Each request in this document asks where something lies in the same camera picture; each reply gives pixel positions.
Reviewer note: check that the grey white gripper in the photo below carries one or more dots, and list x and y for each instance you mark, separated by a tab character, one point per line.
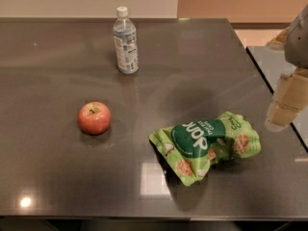
298	47

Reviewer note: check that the red apple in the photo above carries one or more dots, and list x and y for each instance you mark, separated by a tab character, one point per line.
94	118

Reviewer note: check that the grey side table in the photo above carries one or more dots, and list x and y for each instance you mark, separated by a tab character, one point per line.
275	70

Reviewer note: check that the clear plastic water bottle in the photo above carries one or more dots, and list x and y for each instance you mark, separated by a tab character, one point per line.
126	46

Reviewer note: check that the green snack chip bag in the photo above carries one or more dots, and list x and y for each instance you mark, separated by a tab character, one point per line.
191	149

